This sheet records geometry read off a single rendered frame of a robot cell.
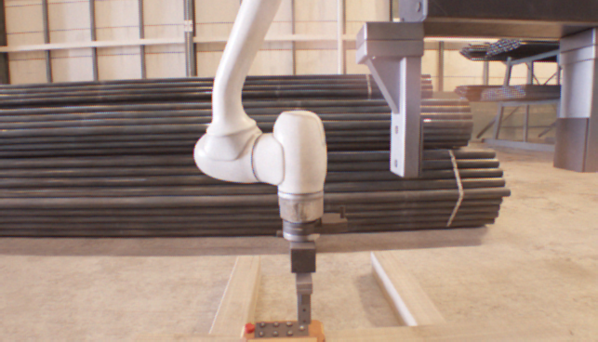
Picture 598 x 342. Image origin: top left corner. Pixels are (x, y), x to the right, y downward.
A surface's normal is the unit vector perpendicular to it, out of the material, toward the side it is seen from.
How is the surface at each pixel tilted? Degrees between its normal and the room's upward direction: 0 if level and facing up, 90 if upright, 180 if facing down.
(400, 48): 90
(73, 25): 90
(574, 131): 90
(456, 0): 90
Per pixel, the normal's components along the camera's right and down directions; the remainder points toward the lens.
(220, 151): -0.34, 0.25
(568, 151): -1.00, 0.02
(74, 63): 0.03, 0.11
